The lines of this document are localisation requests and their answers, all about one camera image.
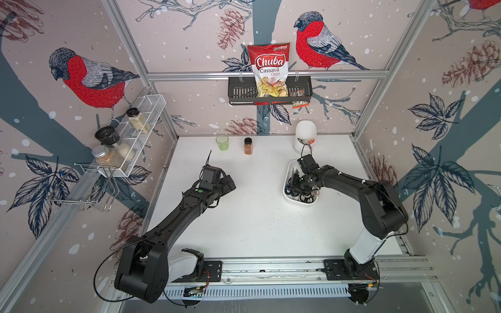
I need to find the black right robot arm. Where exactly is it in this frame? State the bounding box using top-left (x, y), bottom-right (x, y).
top-left (284, 166), bottom-right (408, 279)

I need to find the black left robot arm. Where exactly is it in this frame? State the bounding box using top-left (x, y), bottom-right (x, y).
top-left (114, 175), bottom-right (236, 303)

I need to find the white plastic storage box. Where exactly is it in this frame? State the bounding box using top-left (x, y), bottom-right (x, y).
top-left (283, 160), bottom-right (320, 207)

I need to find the green plastic cup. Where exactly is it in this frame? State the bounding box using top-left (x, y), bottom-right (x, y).
top-left (216, 134), bottom-right (229, 151)

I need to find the brown spice bottle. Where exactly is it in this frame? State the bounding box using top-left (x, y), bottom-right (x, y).
top-left (244, 137), bottom-right (253, 155)

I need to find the white round container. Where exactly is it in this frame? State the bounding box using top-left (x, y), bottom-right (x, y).
top-left (293, 120), bottom-right (317, 153)

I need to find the small snack packet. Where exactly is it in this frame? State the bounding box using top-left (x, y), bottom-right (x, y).
top-left (292, 89), bottom-right (309, 110)

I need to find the spice jar black lid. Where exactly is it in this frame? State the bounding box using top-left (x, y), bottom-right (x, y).
top-left (126, 108), bottom-right (151, 134)

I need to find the spice jar silver lid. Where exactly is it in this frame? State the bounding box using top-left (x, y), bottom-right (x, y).
top-left (91, 145), bottom-right (124, 168)

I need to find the red Chuba chips bag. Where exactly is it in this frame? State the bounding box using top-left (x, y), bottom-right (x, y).
top-left (247, 43), bottom-right (290, 98)

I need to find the black grinder jar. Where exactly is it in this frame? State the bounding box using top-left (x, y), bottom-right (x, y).
top-left (95, 126), bottom-right (135, 162)

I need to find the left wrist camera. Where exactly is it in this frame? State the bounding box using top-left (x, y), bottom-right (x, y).
top-left (201, 164), bottom-right (223, 184)

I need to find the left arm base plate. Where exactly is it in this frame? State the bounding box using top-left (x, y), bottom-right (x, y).
top-left (173, 260), bottom-right (223, 283)

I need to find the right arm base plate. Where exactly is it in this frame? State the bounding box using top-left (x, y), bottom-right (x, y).
top-left (322, 259), bottom-right (380, 281)

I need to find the black wire wall basket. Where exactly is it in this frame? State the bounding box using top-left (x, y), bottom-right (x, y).
top-left (228, 76), bottom-right (313, 105)

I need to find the white wire spice shelf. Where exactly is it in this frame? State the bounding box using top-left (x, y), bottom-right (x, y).
top-left (81, 95), bottom-right (166, 178)

